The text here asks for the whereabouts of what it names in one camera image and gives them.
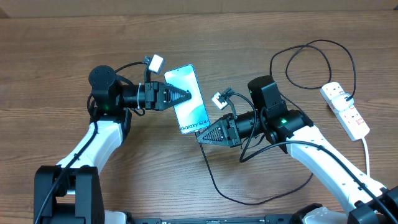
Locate Samsung Galaxy smartphone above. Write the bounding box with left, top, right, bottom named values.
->
left=164, top=64, right=210, bottom=134

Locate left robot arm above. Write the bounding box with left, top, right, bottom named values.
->
left=34, top=65, right=192, bottom=223

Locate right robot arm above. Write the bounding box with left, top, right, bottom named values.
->
left=197, top=75, right=397, bottom=223

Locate white USB charger plug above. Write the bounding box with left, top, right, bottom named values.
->
left=330, top=93, right=354, bottom=113

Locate white power strip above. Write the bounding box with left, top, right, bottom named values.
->
left=320, top=82, right=370, bottom=141

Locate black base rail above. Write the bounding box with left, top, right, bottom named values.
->
left=131, top=214, right=292, bottom=224

